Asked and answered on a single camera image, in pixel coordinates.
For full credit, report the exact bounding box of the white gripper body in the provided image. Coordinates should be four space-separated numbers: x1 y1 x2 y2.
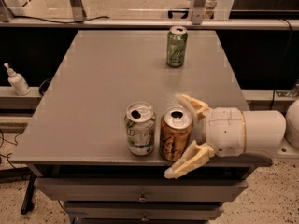
203 107 246 157

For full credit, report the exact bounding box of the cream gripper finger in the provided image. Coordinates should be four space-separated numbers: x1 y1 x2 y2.
175 94 212 119
164 141 215 179

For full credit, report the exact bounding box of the orange soda can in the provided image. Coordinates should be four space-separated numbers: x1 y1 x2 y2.
160 107 193 161

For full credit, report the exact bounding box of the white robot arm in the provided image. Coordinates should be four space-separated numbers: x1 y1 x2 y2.
164 94 298 179

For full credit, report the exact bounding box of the white green 7up can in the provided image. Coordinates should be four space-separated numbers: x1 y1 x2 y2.
124 102 156 156

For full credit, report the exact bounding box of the green soda can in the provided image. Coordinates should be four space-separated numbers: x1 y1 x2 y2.
166 26 188 68

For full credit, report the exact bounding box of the grey table with drawers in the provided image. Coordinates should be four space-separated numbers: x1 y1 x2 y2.
11 30 271 224

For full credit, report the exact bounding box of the upper grey drawer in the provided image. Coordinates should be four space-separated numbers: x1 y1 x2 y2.
35 178 248 203

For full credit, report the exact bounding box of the grey drawer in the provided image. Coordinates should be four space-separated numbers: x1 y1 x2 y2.
64 202 223 220
35 178 248 203

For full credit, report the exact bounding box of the lower grey drawer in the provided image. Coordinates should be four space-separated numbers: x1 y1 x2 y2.
64 202 223 220

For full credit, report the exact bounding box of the black table leg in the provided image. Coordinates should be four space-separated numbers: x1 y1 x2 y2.
21 174 36 215

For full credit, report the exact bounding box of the white pump bottle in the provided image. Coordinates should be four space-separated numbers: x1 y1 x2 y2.
4 63 30 96

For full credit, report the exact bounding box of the right metal bracket post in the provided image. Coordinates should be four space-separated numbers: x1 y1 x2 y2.
191 0 206 25

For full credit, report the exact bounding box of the metal bracket post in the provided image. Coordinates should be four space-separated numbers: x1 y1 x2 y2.
69 0 87 22
191 0 206 25

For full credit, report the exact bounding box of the left metal bracket post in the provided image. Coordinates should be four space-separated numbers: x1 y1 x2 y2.
69 0 87 22

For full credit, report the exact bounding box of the black floor cable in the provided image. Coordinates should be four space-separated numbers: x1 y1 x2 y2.
0 129 22 171

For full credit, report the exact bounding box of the black cable on ledge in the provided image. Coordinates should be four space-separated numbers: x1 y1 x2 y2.
0 0 110 25

